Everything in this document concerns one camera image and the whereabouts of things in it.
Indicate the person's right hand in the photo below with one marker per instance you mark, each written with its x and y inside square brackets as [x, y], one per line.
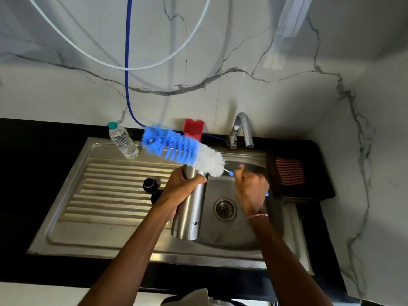
[251, 191]

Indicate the person's left hand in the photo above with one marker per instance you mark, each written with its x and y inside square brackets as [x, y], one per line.
[178, 194]

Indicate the steel flask bottle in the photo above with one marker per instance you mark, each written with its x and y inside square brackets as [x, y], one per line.
[191, 213]

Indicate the steel flask cup lid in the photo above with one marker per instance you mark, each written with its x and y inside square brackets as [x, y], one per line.
[155, 197]

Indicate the black flask stopper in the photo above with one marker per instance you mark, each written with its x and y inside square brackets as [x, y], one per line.
[149, 184]

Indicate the blue white bottle brush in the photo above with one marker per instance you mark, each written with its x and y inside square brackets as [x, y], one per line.
[178, 146]

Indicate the person's left forearm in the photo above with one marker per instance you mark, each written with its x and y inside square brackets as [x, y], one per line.
[127, 264]

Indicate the person's right forearm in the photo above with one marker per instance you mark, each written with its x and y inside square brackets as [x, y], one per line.
[287, 264]

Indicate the clear plastic water bottle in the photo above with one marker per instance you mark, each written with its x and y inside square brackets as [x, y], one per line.
[122, 141]

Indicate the metal sink drain strainer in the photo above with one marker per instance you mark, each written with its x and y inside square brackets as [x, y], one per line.
[225, 209]

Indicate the red checkered cloth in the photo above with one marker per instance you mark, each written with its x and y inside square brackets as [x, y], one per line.
[289, 171]

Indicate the chrome sink faucet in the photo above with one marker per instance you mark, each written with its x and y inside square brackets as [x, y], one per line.
[247, 127]

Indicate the dark woven tray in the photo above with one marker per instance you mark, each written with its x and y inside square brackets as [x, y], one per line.
[318, 184]

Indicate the red plastic brush holder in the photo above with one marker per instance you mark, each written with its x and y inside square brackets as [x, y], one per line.
[192, 127]

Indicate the stainless steel sink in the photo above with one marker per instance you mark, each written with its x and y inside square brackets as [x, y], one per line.
[95, 232]

